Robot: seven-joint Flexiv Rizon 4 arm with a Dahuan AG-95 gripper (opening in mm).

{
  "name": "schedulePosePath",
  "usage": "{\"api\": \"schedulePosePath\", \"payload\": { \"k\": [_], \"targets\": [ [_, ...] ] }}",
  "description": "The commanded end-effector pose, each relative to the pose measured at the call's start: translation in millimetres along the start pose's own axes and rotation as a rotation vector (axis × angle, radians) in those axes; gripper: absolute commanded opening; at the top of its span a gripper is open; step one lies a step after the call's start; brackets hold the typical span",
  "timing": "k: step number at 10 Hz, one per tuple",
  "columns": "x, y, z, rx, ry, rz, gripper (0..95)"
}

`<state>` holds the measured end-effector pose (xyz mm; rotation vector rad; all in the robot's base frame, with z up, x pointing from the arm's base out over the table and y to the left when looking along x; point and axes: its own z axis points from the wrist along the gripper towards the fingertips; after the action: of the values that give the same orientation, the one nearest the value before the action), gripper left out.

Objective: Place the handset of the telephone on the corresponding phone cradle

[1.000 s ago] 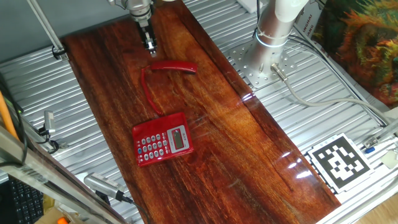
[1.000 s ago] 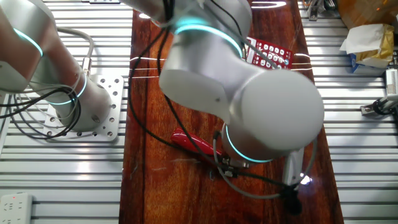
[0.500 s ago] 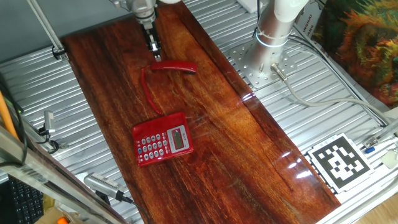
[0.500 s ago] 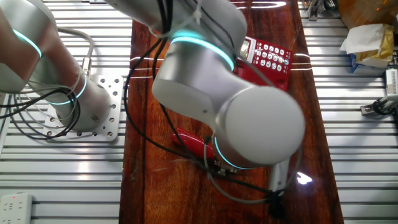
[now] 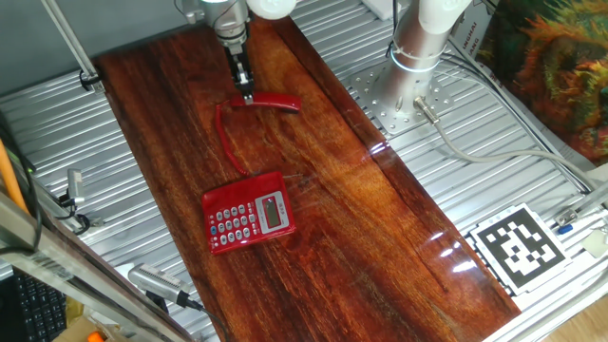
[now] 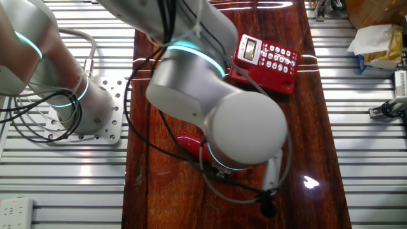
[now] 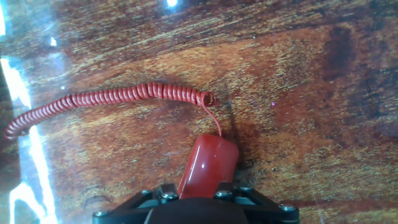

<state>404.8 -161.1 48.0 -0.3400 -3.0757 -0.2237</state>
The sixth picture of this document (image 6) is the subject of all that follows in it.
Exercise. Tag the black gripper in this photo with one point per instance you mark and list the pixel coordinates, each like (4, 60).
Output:
(217, 170)

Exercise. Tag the red telephone handset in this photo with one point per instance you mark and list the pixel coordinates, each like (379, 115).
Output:
(190, 144)

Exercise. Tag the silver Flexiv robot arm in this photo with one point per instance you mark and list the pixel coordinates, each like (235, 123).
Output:
(245, 127)

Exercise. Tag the red telephone base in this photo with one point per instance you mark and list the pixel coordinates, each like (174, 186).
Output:
(264, 81)

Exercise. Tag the glossy wood-grain board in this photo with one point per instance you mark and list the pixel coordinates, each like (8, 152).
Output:
(178, 197)

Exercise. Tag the metal clamp tool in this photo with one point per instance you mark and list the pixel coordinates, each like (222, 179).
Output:
(378, 110)

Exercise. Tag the blue carton box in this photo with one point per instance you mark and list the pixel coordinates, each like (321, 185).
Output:
(375, 70)

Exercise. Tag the white tissue paper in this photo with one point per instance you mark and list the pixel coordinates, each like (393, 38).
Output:
(372, 39)

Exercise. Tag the white power strip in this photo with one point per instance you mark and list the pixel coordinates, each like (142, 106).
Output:
(16, 213)

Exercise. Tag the yellow package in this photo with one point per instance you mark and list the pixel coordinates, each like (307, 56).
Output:
(394, 47)

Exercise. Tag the brown cardboard box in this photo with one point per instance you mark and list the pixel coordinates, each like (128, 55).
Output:
(375, 12)

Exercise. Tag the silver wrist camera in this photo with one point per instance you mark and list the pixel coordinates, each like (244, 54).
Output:
(271, 171)

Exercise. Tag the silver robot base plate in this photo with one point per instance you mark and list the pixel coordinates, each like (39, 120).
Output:
(116, 127)

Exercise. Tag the metal clamp bracket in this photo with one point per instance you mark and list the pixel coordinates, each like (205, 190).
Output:
(324, 9)

